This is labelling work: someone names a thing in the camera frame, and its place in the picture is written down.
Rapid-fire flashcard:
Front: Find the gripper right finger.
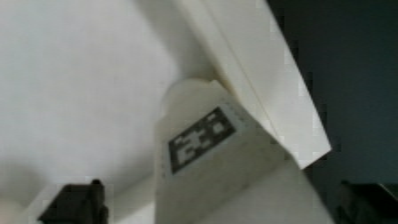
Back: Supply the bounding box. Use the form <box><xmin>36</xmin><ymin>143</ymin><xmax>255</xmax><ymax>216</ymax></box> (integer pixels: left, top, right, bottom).
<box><xmin>337</xmin><ymin>181</ymin><xmax>398</xmax><ymax>224</ymax></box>

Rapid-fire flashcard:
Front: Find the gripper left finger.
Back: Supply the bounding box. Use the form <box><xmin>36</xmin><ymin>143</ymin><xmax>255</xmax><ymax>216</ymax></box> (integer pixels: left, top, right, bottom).
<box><xmin>38</xmin><ymin>179</ymin><xmax>109</xmax><ymax>224</ymax></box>

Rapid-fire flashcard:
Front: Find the white leg with tag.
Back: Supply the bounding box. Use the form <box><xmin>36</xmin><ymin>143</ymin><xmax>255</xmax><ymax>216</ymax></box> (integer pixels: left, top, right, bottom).
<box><xmin>155</xmin><ymin>79</ymin><xmax>335</xmax><ymax>224</ymax></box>

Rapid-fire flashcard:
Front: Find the white square tabletop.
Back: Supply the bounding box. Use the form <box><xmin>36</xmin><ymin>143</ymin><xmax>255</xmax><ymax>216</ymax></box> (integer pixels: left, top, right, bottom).
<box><xmin>0</xmin><ymin>0</ymin><xmax>331</xmax><ymax>224</ymax></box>

